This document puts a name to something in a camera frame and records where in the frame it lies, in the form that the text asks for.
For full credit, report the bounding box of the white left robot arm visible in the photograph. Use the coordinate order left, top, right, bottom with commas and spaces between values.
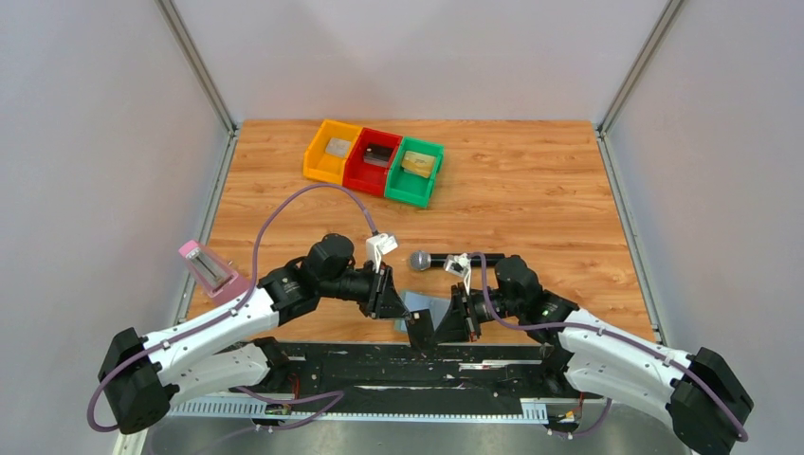
99, 233, 410, 434

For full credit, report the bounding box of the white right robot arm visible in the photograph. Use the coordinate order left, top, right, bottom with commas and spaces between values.
434, 252, 754, 454

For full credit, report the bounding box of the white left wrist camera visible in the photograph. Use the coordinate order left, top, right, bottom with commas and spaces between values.
365, 233, 398, 273

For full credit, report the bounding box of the black VIP card stack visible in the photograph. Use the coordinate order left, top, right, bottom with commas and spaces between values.
363, 143, 393, 168

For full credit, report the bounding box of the red plastic bin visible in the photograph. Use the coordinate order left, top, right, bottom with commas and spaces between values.
342, 128, 402, 197

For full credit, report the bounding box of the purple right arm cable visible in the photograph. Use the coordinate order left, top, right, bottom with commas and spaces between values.
467, 252, 750, 444

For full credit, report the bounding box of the pink metronome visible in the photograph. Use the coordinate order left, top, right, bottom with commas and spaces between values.
178, 240, 249, 306

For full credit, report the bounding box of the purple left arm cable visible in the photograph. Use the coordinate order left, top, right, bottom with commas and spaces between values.
86, 183, 382, 434

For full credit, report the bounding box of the green plastic bin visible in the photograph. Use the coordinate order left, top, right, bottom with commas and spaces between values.
384, 136, 445, 208

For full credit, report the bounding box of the yellow plastic bin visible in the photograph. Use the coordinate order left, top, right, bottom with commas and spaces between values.
302, 119, 363, 185

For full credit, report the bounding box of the gold VIP card stack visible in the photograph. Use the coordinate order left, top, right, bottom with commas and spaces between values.
401, 151, 436, 178

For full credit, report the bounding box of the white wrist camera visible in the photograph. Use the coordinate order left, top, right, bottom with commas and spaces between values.
365, 233, 398, 273
443, 253, 472, 280

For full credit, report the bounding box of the teal card holder wallet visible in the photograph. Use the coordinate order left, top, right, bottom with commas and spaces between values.
400, 290, 450, 331

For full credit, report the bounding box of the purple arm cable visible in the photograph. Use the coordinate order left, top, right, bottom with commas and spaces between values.
467, 252, 750, 444
86, 183, 382, 434

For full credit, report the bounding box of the black handheld microphone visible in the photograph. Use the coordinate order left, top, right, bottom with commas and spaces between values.
408, 250, 506, 271

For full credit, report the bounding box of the silver VIP card stack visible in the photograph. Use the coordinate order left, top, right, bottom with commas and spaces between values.
324, 137, 353, 159

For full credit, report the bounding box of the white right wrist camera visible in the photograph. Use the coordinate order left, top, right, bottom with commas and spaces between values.
443, 253, 472, 280

